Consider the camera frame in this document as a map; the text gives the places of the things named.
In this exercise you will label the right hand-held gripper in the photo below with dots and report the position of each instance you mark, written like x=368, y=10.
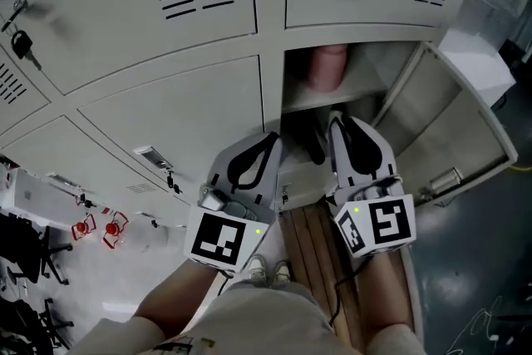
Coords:
x=388, y=220

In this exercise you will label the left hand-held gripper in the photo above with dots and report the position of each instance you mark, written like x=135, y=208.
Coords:
x=218, y=239

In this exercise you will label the black umbrella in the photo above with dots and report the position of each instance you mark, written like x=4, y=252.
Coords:
x=316, y=149

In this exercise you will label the grey metal locker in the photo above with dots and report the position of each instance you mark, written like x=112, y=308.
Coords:
x=166, y=95

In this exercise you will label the person's left forearm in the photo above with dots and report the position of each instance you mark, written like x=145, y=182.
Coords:
x=174, y=299

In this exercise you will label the person's right forearm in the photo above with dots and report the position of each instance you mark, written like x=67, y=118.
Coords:
x=384, y=287

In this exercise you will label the wooden slat pallet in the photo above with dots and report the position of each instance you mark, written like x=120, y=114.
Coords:
x=307, y=237

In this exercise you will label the person's left shoe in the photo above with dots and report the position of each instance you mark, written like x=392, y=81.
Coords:
x=257, y=268

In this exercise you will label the person's shoe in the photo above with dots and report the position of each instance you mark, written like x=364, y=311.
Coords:
x=282, y=272
x=257, y=268

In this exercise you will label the person's right shoe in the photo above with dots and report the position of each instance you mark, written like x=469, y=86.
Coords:
x=282, y=272

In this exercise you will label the person's beige clothing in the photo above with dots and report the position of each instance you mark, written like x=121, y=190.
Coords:
x=266, y=320

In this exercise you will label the black office chair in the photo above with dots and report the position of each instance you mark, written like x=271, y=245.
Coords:
x=21, y=328
x=21, y=245

